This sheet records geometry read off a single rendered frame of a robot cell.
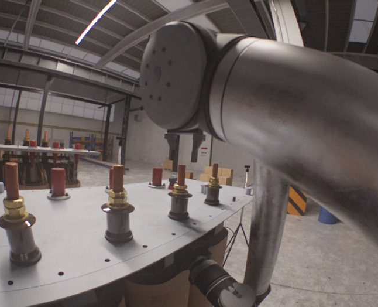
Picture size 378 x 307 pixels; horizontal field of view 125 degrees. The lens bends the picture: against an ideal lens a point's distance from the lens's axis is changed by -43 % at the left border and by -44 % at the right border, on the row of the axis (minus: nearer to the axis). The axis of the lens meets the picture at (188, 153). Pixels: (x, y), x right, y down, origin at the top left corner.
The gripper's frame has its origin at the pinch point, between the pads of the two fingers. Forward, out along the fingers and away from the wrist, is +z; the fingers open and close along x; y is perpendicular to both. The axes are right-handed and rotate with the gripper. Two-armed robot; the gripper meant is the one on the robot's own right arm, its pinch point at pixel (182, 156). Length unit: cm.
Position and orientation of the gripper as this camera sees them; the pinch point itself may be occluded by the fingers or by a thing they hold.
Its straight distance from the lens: 64.2
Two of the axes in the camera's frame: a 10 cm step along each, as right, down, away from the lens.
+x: -9.0, -0.7, 4.4
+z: -0.8, 10.0, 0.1
